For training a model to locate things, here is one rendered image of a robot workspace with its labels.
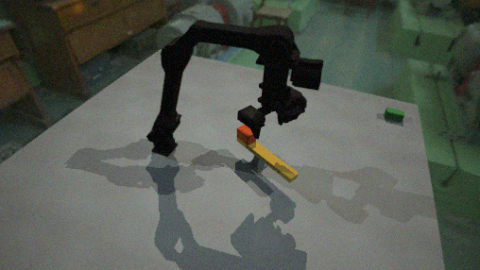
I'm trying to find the small green block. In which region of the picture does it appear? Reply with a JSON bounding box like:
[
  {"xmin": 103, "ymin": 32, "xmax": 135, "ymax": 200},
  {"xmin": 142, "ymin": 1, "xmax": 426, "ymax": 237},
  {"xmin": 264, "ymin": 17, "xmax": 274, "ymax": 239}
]
[{"xmin": 384, "ymin": 108, "xmax": 404, "ymax": 122}]

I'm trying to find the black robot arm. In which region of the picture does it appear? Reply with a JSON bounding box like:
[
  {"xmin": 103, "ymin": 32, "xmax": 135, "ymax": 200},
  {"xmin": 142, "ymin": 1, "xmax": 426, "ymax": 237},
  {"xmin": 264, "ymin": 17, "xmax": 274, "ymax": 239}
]
[{"xmin": 147, "ymin": 20, "xmax": 323, "ymax": 157}]

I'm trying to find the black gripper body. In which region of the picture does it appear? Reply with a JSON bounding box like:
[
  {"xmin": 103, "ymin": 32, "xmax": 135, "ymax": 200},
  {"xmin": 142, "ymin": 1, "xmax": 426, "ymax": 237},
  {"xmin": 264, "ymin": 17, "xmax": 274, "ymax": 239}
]
[{"xmin": 237, "ymin": 81, "xmax": 303, "ymax": 130}]

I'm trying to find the yellow long bar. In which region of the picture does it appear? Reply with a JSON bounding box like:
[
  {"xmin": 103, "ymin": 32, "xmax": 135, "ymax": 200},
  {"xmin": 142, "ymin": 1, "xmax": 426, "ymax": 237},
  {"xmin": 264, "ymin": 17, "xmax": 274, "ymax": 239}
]
[{"xmin": 237, "ymin": 125, "xmax": 299, "ymax": 183}]

